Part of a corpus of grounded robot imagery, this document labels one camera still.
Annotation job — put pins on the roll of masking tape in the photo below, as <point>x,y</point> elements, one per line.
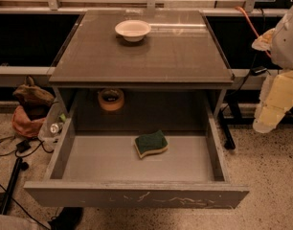
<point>111,99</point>

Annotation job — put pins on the open grey top drawer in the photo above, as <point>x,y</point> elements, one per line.
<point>103,169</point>

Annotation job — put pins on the clear plastic bottle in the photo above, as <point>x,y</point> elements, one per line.
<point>53,124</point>

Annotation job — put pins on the black power adapter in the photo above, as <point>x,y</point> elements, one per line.
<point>258,70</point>

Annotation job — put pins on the green and yellow sponge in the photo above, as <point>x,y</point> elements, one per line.
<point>152,143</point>

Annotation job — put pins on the white bowl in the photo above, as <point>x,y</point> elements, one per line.
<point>133,30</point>

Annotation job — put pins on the orange cloth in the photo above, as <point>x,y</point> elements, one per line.
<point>23,125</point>

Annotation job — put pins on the black tripod leg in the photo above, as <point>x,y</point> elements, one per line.
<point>6,201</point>

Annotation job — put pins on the black table leg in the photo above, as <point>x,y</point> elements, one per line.
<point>229,143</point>

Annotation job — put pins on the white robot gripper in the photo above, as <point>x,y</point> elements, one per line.
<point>287,45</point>

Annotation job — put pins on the grey cabinet with counter top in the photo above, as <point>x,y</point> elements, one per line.
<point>164,76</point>

